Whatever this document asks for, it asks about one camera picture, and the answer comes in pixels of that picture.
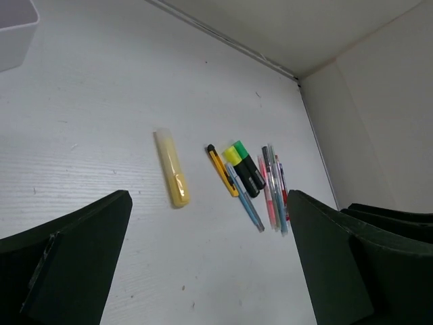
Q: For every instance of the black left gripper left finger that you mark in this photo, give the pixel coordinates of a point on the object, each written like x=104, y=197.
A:
x=61, y=272

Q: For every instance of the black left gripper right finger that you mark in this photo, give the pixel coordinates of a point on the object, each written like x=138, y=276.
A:
x=364, y=264

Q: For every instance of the blue utility knife pen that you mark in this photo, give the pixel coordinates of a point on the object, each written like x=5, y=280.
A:
x=245, y=199

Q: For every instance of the pale yellow highlighter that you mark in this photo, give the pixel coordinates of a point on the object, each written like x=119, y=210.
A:
x=177, y=185

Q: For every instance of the green cap black highlighter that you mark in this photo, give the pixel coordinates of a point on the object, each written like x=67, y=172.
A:
x=250, y=164

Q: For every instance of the light blue gel pen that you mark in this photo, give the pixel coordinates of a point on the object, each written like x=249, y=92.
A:
x=280, y=206

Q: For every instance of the red gel pen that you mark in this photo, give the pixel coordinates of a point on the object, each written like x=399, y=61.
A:
x=284, y=195

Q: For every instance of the pink gel pen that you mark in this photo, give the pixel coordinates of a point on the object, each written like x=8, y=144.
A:
x=268, y=199

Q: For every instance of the purple gel pen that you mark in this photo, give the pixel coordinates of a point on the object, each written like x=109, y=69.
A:
x=281, y=176

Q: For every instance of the grey green gel pen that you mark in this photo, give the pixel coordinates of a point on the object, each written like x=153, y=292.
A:
x=271, y=185

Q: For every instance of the yellow utility knife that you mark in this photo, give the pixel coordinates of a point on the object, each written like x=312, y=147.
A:
x=221, y=170

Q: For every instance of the white plastic organizer container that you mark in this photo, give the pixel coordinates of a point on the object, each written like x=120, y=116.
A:
x=19, y=21

